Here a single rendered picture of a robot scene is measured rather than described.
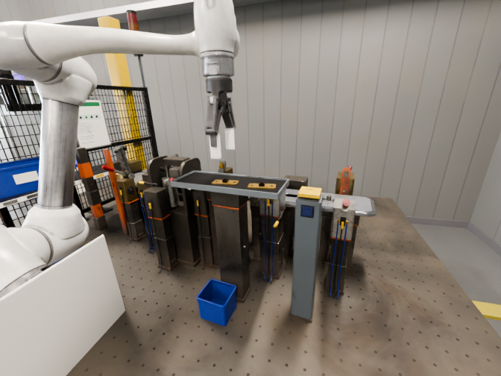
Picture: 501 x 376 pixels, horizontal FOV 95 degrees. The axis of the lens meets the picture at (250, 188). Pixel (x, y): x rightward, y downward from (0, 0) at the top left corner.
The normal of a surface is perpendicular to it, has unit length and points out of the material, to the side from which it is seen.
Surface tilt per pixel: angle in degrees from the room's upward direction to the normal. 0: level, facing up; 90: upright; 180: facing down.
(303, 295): 90
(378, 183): 90
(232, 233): 90
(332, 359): 0
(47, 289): 90
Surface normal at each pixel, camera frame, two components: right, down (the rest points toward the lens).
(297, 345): -0.03, -0.94
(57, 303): 0.97, 0.06
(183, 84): -0.25, 0.34
